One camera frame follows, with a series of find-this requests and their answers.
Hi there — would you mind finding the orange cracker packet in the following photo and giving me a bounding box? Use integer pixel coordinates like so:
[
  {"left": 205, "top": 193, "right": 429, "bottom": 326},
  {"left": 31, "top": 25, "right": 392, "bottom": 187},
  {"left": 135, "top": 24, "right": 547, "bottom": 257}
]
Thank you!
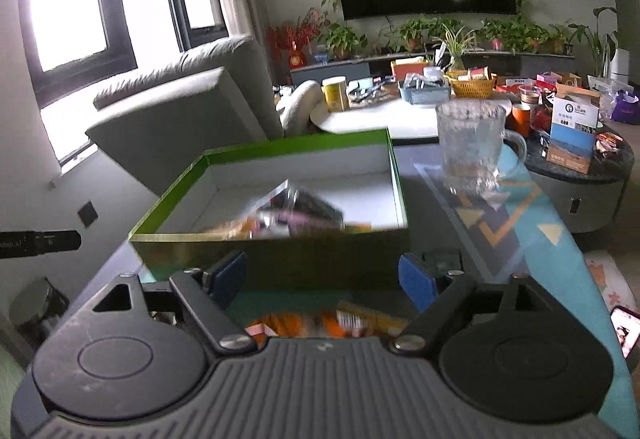
[{"left": 245, "top": 301, "right": 409, "bottom": 346}]

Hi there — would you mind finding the patterned teal tablecloth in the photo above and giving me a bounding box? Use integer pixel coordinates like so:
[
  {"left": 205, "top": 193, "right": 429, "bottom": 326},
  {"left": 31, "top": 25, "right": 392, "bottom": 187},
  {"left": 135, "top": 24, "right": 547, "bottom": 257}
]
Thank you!
[{"left": 92, "top": 131, "right": 639, "bottom": 438}]

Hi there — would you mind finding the green cardboard box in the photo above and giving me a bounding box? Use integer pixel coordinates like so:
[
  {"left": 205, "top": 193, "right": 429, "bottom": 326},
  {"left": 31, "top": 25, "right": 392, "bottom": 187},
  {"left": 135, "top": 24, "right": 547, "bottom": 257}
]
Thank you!
[{"left": 129, "top": 130, "right": 409, "bottom": 291}]

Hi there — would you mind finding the glass mug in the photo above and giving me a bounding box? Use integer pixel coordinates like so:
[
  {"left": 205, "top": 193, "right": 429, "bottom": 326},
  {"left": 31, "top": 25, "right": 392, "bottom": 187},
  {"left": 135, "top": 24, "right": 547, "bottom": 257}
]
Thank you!
[{"left": 436, "top": 99, "right": 527, "bottom": 195}]

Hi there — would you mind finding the dark round side table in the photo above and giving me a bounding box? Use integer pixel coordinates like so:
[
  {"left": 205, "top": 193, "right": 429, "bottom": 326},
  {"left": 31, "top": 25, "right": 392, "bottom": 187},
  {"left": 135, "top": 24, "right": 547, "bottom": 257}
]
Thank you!
[{"left": 525, "top": 125, "right": 634, "bottom": 233}]

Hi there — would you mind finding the white round coffee table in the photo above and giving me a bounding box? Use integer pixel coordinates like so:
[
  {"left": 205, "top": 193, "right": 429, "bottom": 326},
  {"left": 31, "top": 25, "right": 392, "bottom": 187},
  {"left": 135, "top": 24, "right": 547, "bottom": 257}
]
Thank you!
[{"left": 309, "top": 90, "right": 514, "bottom": 140}]

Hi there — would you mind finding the grey armchair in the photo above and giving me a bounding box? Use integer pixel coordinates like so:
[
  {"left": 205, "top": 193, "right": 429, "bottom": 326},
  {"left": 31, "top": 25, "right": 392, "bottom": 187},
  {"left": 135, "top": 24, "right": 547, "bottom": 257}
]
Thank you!
[{"left": 86, "top": 35, "right": 284, "bottom": 195}]

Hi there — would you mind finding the orange jar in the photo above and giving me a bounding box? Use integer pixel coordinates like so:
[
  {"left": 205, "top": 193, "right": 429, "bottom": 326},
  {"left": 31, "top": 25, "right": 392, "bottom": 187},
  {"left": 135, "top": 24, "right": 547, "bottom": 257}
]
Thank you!
[{"left": 508, "top": 104, "right": 530, "bottom": 139}]

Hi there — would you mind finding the blue plastic tray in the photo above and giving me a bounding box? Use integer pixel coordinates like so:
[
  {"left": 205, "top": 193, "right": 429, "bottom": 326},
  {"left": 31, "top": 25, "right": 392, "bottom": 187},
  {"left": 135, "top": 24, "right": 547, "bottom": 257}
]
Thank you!
[{"left": 398, "top": 80, "right": 451, "bottom": 106}]

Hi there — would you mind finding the wicker basket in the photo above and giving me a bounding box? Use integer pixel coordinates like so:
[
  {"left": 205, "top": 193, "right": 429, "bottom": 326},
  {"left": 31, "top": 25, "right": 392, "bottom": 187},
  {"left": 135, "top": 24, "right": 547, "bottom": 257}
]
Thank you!
[{"left": 446, "top": 70, "right": 498, "bottom": 100}]

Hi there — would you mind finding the yellow canister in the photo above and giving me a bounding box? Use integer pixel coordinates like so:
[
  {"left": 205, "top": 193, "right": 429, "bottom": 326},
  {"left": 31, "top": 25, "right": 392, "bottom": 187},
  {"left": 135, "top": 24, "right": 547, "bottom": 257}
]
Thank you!
[{"left": 321, "top": 76, "right": 349, "bottom": 113}]

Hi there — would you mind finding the blue white paper box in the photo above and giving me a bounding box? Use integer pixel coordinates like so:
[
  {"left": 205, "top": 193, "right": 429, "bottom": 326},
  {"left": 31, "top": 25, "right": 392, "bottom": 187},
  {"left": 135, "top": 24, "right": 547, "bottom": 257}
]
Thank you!
[{"left": 547, "top": 84, "right": 600, "bottom": 174}]

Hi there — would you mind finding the spider plant pot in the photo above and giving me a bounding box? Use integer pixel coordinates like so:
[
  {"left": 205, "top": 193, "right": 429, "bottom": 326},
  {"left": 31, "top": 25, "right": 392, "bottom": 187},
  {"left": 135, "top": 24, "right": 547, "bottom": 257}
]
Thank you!
[{"left": 434, "top": 24, "right": 476, "bottom": 72}]

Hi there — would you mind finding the black wall socket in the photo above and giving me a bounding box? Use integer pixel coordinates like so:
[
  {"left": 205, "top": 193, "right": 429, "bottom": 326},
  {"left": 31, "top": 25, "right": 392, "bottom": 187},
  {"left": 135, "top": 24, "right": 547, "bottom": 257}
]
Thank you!
[{"left": 77, "top": 200, "right": 99, "bottom": 228}]

